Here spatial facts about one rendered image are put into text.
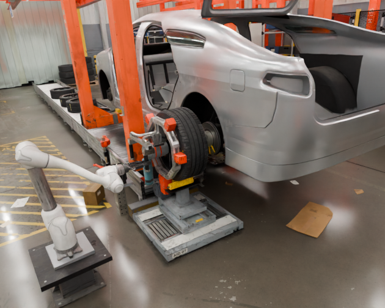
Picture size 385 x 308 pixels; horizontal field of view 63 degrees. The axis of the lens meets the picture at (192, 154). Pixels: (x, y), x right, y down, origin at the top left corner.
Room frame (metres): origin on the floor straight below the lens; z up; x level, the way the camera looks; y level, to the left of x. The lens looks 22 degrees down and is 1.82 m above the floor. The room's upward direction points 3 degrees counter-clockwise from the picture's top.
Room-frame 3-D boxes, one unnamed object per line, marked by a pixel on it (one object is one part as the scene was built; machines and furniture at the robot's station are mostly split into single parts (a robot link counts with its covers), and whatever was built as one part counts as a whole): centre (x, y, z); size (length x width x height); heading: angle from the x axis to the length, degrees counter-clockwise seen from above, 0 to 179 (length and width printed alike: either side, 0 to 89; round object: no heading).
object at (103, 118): (4.84, 1.26, 0.69); 0.52 x 0.17 x 0.35; 120
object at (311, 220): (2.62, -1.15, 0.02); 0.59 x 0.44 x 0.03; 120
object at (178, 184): (2.60, 0.12, 0.51); 0.29 x 0.06 x 0.06; 120
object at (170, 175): (2.65, 0.27, 0.85); 0.54 x 0.07 x 0.54; 30
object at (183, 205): (2.74, 0.12, 0.32); 0.40 x 0.30 x 0.28; 30
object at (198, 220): (2.69, 0.09, 0.13); 0.50 x 0.36 x 0.10; 30
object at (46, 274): (1.96, 0.99, 0.15); 0.50 x 0.50 x 0.30; 34
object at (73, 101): (7.14, 2.48, 0.39); 0.66 x 0.66 x 0.24
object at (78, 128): (5.80, 1.72, 0.20); 1.00 x 0.86 x 0.39; 30
